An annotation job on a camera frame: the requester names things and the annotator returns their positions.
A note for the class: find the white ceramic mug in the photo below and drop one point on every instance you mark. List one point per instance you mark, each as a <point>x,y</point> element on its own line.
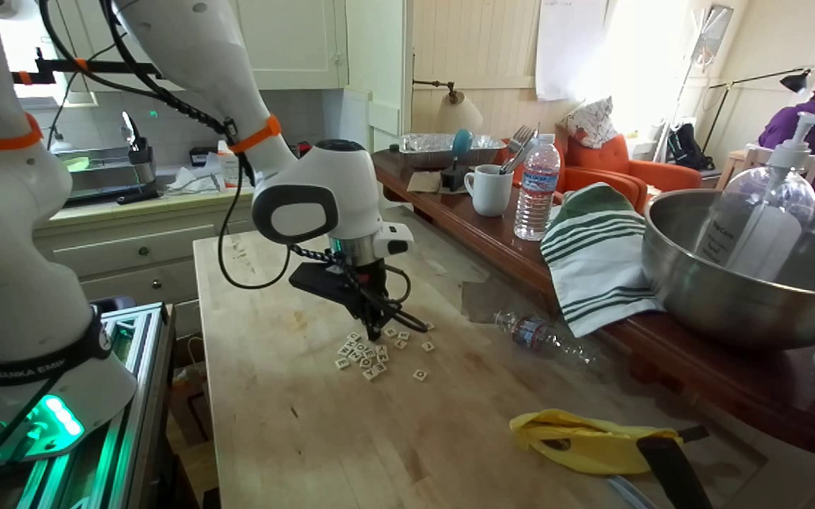
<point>487,188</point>

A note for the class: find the green striped dish towel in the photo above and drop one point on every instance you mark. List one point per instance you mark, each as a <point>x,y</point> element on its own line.
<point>592,249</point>

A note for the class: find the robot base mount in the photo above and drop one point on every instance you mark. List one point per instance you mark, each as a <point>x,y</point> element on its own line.
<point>54,460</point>

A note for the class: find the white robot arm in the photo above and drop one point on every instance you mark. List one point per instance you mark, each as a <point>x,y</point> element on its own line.
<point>51,348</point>

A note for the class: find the clear pump soap bottle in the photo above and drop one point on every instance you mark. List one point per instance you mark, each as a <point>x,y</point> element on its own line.
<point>763,214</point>

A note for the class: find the crumpled clear plastic bottle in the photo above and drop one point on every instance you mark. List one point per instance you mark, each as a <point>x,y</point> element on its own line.
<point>545,341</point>

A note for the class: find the orange armchair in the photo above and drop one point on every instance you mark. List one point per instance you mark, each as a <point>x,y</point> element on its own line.
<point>634,180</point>

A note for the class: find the clear plastic water bottle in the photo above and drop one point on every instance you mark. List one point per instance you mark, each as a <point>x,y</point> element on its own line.
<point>535,188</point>

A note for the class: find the desk lamp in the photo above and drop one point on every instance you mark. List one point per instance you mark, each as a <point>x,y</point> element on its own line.
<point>456,112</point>

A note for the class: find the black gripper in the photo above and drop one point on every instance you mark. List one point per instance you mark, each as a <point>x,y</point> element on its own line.
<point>354,287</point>

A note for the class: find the black tool handle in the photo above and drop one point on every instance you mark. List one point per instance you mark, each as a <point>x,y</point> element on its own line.
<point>675,474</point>

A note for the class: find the stainless steel mixing bowl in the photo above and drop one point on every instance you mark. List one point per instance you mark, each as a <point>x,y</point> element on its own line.
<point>760,303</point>

